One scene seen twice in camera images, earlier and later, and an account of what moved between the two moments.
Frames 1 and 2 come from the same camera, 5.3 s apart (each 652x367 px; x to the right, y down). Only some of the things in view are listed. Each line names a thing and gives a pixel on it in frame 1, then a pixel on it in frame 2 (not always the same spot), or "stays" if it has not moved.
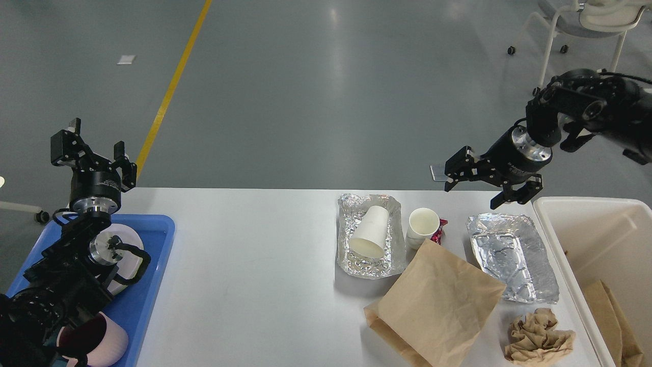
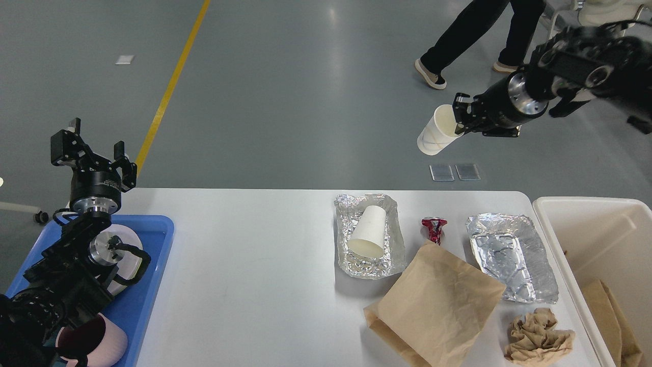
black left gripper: [96, 184] stays
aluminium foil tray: [392, 262] stays
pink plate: [132, 258] stays
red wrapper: [437, 236] stays
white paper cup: [424, 223] → [439, 132]
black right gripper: [513, 156] → [506, 104]
